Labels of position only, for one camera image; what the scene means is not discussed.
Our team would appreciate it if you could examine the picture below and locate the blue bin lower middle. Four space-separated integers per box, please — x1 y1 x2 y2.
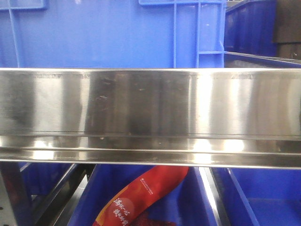
68 164 217 226

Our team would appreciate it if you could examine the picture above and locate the blue bin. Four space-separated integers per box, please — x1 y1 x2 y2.
213 168 301 226
18 162 71 197
68 164 217 226
224 0 301 68

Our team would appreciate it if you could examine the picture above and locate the red snack bag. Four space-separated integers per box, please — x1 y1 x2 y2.
93 166 189 226

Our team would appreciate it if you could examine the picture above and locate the blue bin lower left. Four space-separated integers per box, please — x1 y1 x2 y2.
18 162 71 197

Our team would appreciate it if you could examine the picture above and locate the blue bin upper right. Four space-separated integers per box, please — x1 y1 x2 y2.
224 0 301 68

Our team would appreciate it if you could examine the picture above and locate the stainless steel shelf rail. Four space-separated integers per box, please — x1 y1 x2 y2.
0 68 301 169

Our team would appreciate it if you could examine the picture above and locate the blue bin lower right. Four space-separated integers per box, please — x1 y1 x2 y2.
213 168 301 226

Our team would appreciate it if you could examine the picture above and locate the steel shelf upright post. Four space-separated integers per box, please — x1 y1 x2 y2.
0 162 32 226

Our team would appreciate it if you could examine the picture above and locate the large blue bin upper shelf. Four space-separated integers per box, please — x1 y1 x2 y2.
0 0 226 68

